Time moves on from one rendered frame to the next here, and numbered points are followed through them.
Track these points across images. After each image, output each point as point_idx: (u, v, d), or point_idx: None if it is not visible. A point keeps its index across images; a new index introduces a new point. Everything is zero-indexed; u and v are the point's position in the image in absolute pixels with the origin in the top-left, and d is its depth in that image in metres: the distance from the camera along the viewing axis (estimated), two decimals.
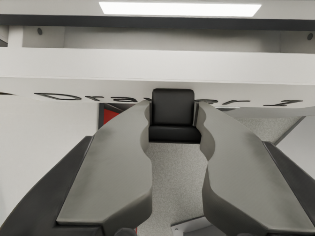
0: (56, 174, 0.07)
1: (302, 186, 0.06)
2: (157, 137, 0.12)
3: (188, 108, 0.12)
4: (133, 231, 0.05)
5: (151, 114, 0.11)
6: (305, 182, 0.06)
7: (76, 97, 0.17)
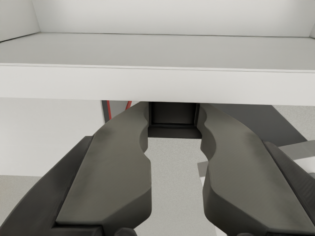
0: (56, 175, 0.06)
1: (303, 187, 0.06)
2: (158, 135, 0.12)
3: (189, 110, 0.11)
4: (133, 231, 0.05)
5: (150, 114, 0.11)
6: (306, 182, 0.06)
7: None
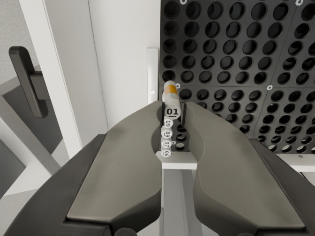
0: (69, 171, 0.07)
1: (289, 181, 0.06)
2: (20, 78, 0.18)
3: (47, 97, 0.19)
4: (133, 231, 0.05)
5: (163, 115, 0.11)
6: (292, 177, 0.07)
7: None
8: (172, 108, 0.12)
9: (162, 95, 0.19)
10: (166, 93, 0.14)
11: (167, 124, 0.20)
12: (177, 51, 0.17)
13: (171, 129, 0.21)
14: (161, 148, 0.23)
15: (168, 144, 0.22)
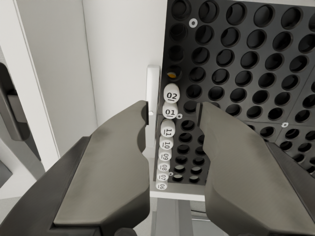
0: (53, 176, 0.06)
1: (306, 188, 0.06)
2: None
3: (27, 120, 0.16)
4: (133, 231, 0.05)
5: (147, 114, 0.11)
6: (309, 183, 0.06)
7: None
8: (170, 109, 0.15)
9: (161, 125, 0.17)
10: None
11: (164, 157, 0.18)
12: (182, 79, 0.15)
13: (169, 161, 0.19)
14: (156, 180, 0.20)
15: (164, 178, 0.19)
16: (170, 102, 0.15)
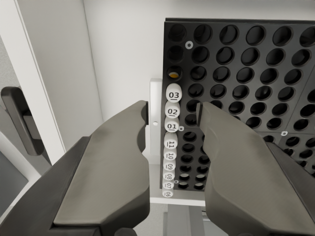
0: (53, 176, 0.06)
1: (306, 188, 0.06)
2: (13, 120, 0.17)
3: (41, 136, 0.18)
4: (133, 231, 0.05)
5: (147, 114, 0.11)
6: (310, 184, 0.06)
7: None
8: (171, 124, 0.16)
9: (164, 137, 0.18)
10: None
11: (168, 167, 0.19)
12: (182, 95, 0.16)
13: (174, 170, 0.20)
14: (162, 188, 0.21)
15: (169, 186, 0.20)
16: (171, 117, 0.16)
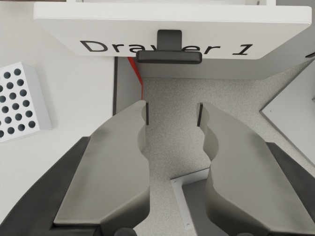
0: (53, 176, 0.06)
1: (306, 188, 0.06)
2: (160, 56, 0.21)
3: (178, 40, 0.21)
4: (133, 231, 0.05)
5: (147, 114, 0.11)
6: (310, 184, 0.06)
7: (105, 45, 0.26)
8: None
9: None
10: None
11: None
12: None
13: None
14: None
15: None
16: None
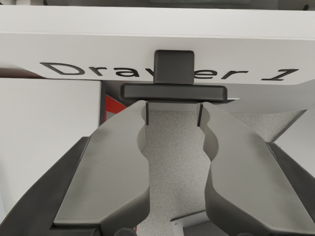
0: (53, 176, 0.06)
1: (306, 188, 0.06)
2: (159, 95, 0.13)
3: (188, 68, 0.13)
4: (133, 231, 0.05)
5: (147, 114, 0.11)
6: (310, 184, 0.06)
7: (79, 68, 0.18)
8: None
9: None
10: None
11: None
12: None
13: None
14: None
15: None
16: None
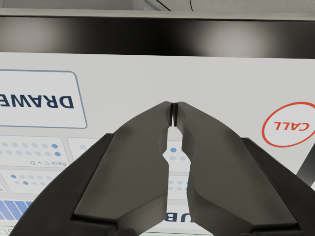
0: (77, 168, 0.07)
1: (281, 179, 0.06)
2: None
3: None
4: (133, 231, 0.05)
5: (171, 116, 0.11)
6: (283, 174, 0.07)
7: None
8: None
9: None
10: None
11: None
12: None
13: None
14: None
15: None
16: None
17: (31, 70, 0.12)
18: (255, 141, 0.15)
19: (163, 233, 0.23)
